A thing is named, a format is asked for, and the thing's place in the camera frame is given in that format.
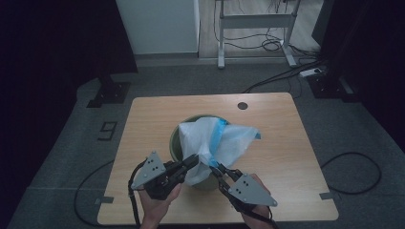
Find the green trash bin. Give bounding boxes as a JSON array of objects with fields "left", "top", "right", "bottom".
[{"left": 169, "top": 114, "right": 231, "bottom": 192}]

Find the black cable bundle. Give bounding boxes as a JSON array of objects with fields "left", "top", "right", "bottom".
[{"left": 213, "top": 0, "right": 323, "bottom": 63}]

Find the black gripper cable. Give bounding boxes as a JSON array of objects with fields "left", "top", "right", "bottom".
[
  {"left": 243, "top": 208, "right": 280, "bottom": 229},
  {"left": 127, "top": 158, "right": 148, "bottom": 229}
]

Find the black stand base plate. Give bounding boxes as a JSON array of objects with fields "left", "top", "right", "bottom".
[
  {"left": 307, "top": 73, "right": 361, "bottom": 103},
  {"left": 86, "top": 74, "right": 132, "bottom": 109}
]

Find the white cabinet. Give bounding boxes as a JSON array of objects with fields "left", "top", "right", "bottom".
[{"left": 115, "top": 0, "right": 201, "bottom": 55}]

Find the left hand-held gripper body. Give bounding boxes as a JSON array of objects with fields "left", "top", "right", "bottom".
[{"left": 128, "top": 151, "right": 186, "bottom": 200}]

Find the white desk frame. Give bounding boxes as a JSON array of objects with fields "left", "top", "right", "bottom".
[{"left": 216, "top": 0, "right": 302, "bottom": 70}]

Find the thick black floor cable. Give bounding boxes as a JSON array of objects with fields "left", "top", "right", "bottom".
[{"left": 242, "top": 60, "right": 323, "bottom": 94}]

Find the looped black floor cable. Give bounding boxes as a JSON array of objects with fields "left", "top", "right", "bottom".
[{"left": 319, "top": 152, "right": 382, "bottom": 196}]

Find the white and blue plastic bag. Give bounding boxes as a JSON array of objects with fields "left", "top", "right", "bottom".
[{"left": 178, "top": 115, "right": 262, "bottom": 187}]

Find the person's left hand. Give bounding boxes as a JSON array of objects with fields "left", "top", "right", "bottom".
[{"left": 139, "top": 183, "right": 183, "bottom": 225}]

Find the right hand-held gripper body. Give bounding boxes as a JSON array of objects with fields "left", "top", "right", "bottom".
[{"left": 221, "top": 170, "right": 279, "bottom": 214}]

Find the long black floor cable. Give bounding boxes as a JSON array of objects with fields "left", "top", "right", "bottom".
[{"left": 74, "top": 160, "right": 116, "bottom": 228}]

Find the white power strip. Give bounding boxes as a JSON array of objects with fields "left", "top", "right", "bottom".
[{"left": 299, "top": 67, "right": 323, "bottom": 78}]

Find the person's right hand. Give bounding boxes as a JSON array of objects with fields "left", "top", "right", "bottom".
[{"left": 241, "top": 173, "right": 275, "bottom": 227}]

